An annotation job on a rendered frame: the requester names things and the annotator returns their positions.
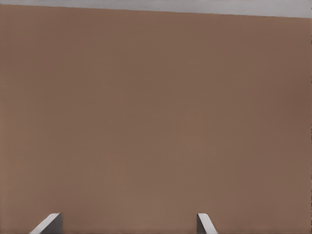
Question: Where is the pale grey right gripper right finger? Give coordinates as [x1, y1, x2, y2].
[196, 213, 218, 234]

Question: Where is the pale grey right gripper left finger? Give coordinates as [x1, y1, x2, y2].
[29, 213, 63, 234]

